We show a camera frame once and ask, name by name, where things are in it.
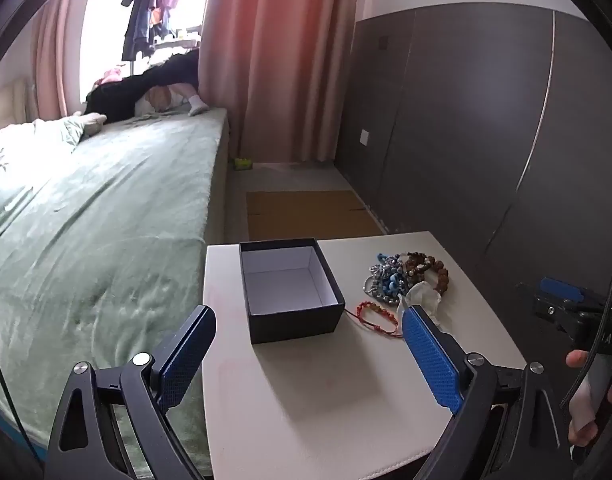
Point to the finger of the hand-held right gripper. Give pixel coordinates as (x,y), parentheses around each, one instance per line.
(560,290)

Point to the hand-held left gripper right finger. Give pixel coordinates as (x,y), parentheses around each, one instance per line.
(430,360)

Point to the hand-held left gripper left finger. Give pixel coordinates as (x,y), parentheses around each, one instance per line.
(186,355)

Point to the black cardboard box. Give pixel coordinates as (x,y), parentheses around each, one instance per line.
(296,325)

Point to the person's right hand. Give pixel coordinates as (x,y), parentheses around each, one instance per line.
(577,358)

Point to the clear plastic bag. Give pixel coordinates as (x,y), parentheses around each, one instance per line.
(423,295)

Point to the bed with green blanket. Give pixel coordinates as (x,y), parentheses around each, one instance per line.
(111,220)

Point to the cardboard sheet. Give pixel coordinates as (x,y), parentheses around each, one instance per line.
(306,215)

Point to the small green toy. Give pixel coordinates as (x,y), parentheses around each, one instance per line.
(243,163)

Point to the cream pillow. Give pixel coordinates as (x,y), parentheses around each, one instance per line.
(93,124)

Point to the white sock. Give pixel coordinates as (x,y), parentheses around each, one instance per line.
(198,106)

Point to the green duvet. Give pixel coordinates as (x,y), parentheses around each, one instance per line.
(31,155)

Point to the brown and white plush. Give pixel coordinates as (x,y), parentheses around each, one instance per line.
(158,97)

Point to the person lying on bed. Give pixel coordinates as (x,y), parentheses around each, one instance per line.
(131,90)

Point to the beige headboard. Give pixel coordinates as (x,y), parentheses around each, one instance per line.
(8,105)

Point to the wide pink curtain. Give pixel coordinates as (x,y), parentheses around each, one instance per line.
(276,60)

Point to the narrow pink curtain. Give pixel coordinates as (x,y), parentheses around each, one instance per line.
(56,70)

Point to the hanging clothes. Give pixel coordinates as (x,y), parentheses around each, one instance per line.
(151,5)

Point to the white wall socket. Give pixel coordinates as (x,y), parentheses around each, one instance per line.
(365,137)

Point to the dark wall switch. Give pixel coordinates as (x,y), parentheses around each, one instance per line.
(383,42)

